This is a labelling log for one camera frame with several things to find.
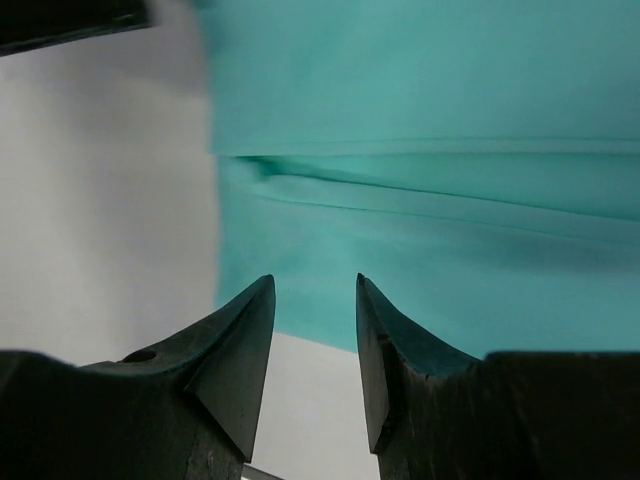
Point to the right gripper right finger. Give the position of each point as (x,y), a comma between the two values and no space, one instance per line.
(435,412)

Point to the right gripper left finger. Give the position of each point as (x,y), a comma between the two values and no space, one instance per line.
(186,407)

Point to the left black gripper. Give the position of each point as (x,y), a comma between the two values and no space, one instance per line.
(34,24)

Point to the teal green t-shirt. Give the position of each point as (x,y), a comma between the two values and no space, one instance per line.
(478,160)

